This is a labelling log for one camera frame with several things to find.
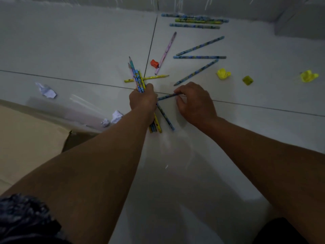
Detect yellow green patterned pencil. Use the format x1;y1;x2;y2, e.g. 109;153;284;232
175;18;223;25

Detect pale pink pencil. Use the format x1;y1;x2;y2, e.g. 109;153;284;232
127;63;139;91

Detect short blue patterned pencil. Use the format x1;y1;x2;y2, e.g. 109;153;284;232
157;93;182;101

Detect dark patterned shorts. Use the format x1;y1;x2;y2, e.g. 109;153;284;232
0;193;73;244

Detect person's right hand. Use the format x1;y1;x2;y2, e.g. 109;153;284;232
174;82;218;128

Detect medium crumpled white paper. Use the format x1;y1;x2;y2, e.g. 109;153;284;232
111;110;123;124

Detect yellow crumpled eraser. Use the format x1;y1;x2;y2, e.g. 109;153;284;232
216;68;232;80

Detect large crumpled white paper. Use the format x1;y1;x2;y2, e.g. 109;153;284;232
35;82;57;99

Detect dark blue patterned pencil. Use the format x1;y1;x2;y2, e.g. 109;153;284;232
155;102;175;131

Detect person's left forearm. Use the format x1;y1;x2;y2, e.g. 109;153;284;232
0;107;156;244

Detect person's left hand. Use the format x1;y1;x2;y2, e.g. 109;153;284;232
129;83;158;118

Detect brown cardboard box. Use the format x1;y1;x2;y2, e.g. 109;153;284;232
0;104;100;194

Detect person's right forearm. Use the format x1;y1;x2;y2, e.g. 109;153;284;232
197;116;325;244

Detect yellow plastic toy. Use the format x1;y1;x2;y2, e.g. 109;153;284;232
300;70;319;83

